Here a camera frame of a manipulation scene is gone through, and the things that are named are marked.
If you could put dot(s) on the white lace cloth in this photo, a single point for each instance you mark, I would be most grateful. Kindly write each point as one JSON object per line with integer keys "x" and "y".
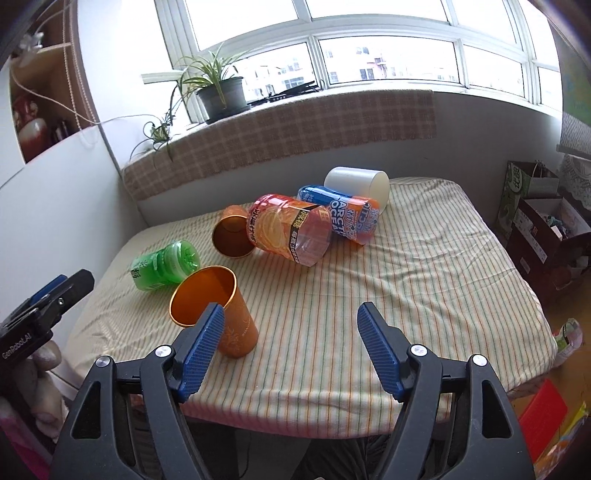
{"x": 577, "y": 180}

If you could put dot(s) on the checked windowsill cloth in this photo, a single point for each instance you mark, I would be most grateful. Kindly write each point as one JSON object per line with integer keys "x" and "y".
{"x": 300, "y": 129}

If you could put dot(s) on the green paper bag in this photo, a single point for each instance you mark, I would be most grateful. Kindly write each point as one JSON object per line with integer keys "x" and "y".
{"x": 512, "y": 198}

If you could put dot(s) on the colourful snack packet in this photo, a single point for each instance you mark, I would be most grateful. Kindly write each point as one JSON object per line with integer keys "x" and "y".
{"x": 568, "y": 341}

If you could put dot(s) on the short orange metal cup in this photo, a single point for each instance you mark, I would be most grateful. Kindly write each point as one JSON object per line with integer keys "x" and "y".
{"x": 231, "y": 235}

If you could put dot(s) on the wooden wall shelf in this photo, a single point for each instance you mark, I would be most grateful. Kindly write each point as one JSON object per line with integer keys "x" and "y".
{"x": 55, "y": 83}

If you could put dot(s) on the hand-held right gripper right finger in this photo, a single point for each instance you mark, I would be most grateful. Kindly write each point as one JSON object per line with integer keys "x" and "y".
{"x": 376, "y": 337}

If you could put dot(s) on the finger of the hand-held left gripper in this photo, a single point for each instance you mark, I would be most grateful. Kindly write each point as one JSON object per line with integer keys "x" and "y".
{"x": 69, "y": 295}
{"x": 48, "y": 288}

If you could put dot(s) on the green plastic bottle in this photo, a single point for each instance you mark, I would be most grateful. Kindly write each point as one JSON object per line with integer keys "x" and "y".
{"x": 159, "y": 267}

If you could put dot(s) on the white window frame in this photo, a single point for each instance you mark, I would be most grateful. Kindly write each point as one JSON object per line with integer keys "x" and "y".
{"x": 314, "y": 39}

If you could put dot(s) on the white cup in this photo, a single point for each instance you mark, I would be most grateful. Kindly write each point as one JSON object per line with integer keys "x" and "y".
{"x": 351, "y": 182}

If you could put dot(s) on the orange clear plastic bottle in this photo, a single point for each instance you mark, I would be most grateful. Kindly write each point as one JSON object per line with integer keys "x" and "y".
{"x": 286, "y": 230}

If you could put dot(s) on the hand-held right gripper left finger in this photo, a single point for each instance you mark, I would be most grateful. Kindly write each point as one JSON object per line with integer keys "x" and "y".
{"x": 203, "y": 337}

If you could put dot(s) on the black flat device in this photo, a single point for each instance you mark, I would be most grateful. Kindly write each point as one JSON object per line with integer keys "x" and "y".
{"x": 295, "y": 91}

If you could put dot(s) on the red box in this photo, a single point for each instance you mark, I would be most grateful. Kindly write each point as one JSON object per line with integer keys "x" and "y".
{"x": 542, "y": 420}

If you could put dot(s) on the red vase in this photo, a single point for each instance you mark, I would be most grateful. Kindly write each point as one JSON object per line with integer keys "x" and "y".
{"x": 30, "y": 131}

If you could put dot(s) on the dark cloth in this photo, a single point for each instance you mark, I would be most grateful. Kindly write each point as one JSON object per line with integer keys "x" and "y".
{"x": 341, "y": 457}

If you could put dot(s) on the tall orange metal cup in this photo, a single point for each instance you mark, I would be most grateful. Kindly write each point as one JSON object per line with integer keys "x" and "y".
{"x": 240, "y": 323}

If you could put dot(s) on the brown cardboard box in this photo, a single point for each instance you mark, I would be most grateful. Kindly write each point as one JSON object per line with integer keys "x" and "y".
{"x": 531, "y": 244}

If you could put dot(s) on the potted spider plant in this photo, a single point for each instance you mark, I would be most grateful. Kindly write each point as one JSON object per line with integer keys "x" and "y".
{"x": 221, "y": 99}

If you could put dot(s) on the patterned grey cloth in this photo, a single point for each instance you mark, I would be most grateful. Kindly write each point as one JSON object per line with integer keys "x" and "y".
{"x": 575, "y": 134}

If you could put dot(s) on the blue orange Arctic Ocean bottle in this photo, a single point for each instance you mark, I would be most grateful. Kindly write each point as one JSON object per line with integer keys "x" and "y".
{"x": 351, "y": 217}

